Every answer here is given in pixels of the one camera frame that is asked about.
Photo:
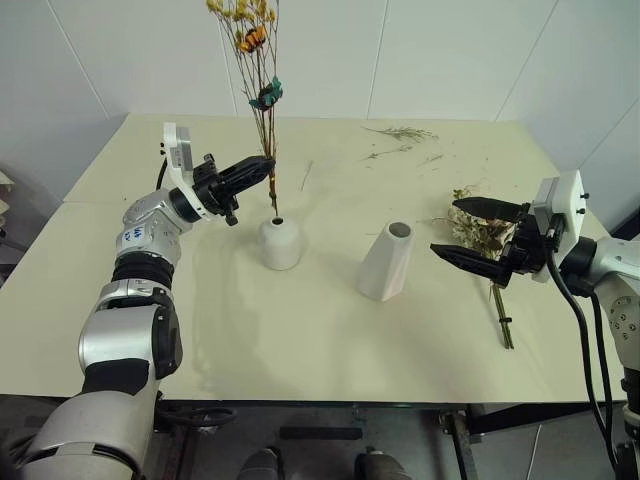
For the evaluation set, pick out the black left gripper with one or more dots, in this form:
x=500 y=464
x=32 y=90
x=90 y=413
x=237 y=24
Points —
x=212 y=192

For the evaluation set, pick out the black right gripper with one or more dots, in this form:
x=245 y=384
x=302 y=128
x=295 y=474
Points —
x=530 y=247

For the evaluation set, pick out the tall dried flower bouquet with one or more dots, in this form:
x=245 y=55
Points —
x=263 y=125

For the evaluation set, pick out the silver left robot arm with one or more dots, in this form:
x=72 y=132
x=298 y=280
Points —
x=127 y=340

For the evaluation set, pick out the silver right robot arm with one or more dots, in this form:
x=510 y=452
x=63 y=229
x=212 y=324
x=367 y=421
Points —
x=617 y=280

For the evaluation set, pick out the short dried flower bouquet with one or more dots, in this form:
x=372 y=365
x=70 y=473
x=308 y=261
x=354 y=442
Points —
x=475 y=232

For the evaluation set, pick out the loose dried flower sprig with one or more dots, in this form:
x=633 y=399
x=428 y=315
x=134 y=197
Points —
x=402 y=133
x=387 y=151

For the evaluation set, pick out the thin loose dried stem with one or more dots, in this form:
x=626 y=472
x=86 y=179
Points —
x=306 y=175

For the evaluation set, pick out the round white vase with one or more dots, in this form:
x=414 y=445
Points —
x=280 y=245

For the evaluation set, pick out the angular tapered white vase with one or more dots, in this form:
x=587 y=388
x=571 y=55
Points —
x=385 y=265

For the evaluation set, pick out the dark rounded shape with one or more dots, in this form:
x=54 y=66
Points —
x=382 y=465
x=261 y=465

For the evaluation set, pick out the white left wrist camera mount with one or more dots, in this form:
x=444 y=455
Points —
x=179 y=152

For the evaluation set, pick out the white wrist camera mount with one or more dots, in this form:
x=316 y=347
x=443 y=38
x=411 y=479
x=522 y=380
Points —
x=179 y=152
x=567 y=200

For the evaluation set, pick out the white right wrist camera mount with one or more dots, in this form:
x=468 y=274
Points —
x=567 y=200

